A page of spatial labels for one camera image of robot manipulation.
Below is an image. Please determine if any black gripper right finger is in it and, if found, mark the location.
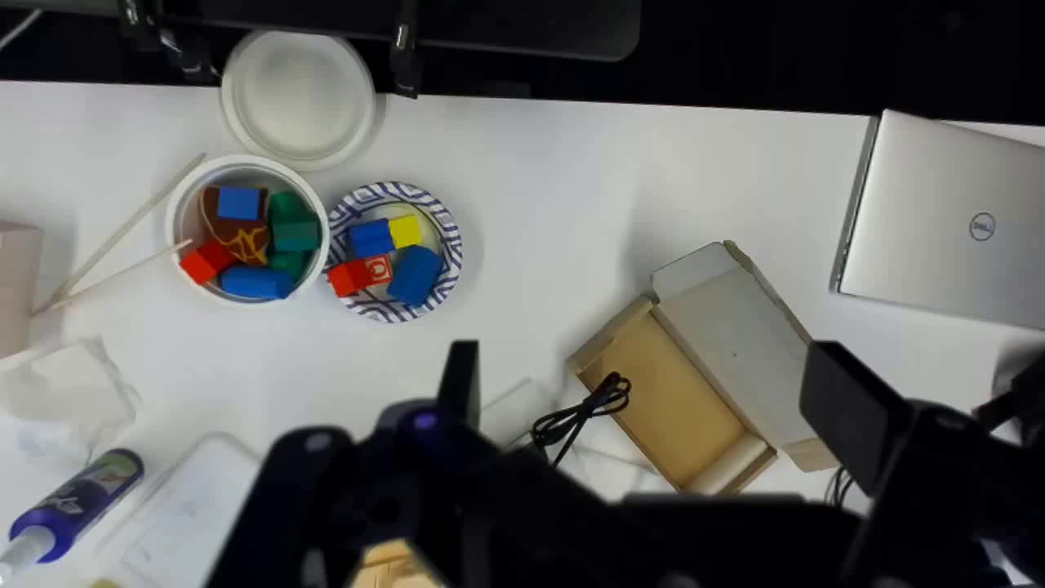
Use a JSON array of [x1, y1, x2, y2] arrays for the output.
[[801, 339, 1045, 588]]

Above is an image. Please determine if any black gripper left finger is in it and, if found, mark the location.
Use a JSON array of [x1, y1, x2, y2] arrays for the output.
[[205, 339, 517, 588]]

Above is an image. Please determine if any blue glue bottle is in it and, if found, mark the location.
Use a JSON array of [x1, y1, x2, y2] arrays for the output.
[[0, 445, 145, 578]]

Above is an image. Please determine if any wooden cube box with holes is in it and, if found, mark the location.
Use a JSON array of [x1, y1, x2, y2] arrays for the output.
[[351, 537, 445, 588]]

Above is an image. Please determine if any clear plastic lid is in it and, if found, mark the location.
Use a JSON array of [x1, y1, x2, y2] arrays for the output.
[[108, 432, 267, 588]]

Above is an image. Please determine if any red block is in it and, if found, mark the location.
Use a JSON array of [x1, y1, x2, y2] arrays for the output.
[[177, 237, 236, 288], [325, 258, 372, 301]]

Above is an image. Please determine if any blue cylinder block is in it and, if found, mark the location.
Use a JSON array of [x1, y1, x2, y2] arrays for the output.
[[217, 264, 297, 305]]

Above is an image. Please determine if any open cardboard box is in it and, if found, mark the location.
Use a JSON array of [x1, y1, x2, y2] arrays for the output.
[[564, 237, 843, 501]]

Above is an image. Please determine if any blue round block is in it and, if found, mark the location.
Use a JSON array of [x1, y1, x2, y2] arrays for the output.
[[384, 245, 448, 311]]

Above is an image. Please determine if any silver Dell laptop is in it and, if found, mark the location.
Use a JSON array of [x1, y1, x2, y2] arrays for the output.
[[830, 106, 1045, 334]]

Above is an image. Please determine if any green block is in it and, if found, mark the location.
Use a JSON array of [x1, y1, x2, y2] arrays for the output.
[[267, 212, 323, 258]]

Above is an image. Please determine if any blue cube block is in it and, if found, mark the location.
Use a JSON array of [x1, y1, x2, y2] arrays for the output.
[[346, 215, 397, 261]]

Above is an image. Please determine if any crumpled white tissue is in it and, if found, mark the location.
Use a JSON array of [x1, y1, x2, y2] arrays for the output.
[[0, 338, 143, 461]]

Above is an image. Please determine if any yellow block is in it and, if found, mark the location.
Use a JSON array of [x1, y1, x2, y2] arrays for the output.
[[384, 209, 432, 253]]

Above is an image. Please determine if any blue patterned paper plate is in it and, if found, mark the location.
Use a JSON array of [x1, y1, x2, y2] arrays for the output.
[[323, 180, 467, 326]]

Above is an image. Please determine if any wooden chopstick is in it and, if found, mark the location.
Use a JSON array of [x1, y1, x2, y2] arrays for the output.
[[30, 237, 195, 319], [40, 154, 210, 306]]

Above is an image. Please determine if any blue rectangular block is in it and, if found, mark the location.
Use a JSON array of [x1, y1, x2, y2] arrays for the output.
[[212, 184, 271, 227]]

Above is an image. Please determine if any empty white bowl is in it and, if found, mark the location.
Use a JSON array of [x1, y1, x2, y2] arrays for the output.
[[217, 25, 383, 172]]

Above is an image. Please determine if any black mounting plate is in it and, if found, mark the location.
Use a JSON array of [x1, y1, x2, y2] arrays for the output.
[[108, 0, 646, 70]]

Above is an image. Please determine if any orange string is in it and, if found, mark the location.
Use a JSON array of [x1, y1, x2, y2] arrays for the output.
[[195, 188, 274, 267]]

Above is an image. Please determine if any black cable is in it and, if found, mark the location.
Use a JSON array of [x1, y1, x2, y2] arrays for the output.
[[530, 369, 637, 470]]

